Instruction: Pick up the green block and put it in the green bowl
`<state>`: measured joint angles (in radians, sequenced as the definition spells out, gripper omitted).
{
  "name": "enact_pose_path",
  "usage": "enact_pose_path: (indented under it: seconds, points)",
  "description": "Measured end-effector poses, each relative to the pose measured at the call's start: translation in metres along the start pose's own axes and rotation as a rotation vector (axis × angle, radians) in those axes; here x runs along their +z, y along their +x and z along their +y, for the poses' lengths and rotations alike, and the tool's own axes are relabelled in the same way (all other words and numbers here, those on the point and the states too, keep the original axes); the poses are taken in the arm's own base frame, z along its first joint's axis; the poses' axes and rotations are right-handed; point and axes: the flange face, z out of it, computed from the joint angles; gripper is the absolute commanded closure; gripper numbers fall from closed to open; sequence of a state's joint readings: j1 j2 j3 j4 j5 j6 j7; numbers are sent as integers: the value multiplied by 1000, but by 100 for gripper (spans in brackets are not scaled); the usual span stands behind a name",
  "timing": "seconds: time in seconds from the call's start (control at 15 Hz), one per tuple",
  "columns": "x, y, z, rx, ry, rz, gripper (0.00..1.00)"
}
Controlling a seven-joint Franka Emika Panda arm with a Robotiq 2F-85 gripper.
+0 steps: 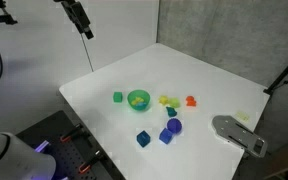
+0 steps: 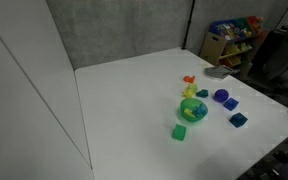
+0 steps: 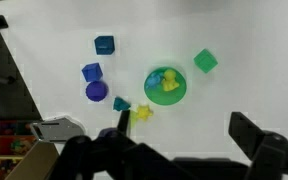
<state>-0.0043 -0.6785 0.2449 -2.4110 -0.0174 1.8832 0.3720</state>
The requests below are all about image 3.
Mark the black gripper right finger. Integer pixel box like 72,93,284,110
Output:
228,111,288,180

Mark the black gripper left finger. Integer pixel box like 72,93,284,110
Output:
47,109,192,180

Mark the green cube block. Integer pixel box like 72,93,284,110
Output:
193,48,219,74

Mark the teal wedge block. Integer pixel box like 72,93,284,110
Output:
113,96,132,112

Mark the purple cylinder block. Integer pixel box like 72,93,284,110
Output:
85,80,109,102

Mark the green plastic bowl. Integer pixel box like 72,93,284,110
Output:
143,66,188,106

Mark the dark blue cube block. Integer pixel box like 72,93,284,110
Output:
93,35,116,56

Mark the yellow star toy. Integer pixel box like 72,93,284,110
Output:
136,104,154,122

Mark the toy shelf with colourful bins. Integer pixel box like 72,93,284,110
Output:
0,119,60,180

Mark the light blue toy figure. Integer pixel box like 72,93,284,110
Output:
145,73,163,90

